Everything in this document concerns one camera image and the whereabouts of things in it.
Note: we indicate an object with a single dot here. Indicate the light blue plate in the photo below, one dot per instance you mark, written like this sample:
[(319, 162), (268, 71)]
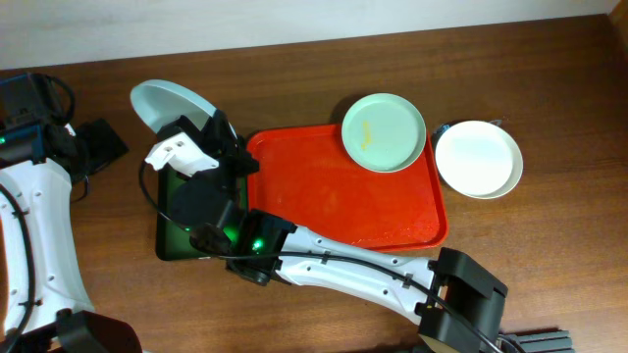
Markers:
[(170, 109)]

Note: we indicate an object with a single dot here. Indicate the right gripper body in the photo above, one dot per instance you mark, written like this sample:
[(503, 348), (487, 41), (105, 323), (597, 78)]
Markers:
[(226, 158)]

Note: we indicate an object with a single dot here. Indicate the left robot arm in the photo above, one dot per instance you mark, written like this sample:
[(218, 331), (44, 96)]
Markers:
[(48, 308)]

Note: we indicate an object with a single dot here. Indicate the red plastic tray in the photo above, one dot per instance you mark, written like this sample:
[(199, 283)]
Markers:
[(307, 177)]

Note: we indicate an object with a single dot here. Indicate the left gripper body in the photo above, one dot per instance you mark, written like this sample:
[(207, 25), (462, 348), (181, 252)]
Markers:
[(91, 145)]

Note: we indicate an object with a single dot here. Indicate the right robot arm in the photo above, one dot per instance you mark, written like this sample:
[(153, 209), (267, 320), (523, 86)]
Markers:
[(456, 303)]

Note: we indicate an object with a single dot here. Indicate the white plate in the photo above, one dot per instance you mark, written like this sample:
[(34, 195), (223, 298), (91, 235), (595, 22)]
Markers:
[(478, 159)]

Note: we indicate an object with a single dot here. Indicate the mint green plate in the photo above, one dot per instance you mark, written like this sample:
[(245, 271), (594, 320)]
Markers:
[(383, 133)]

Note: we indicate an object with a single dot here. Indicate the black tray with green water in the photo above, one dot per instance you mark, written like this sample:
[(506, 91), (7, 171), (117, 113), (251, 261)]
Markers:
[(167, 235)]

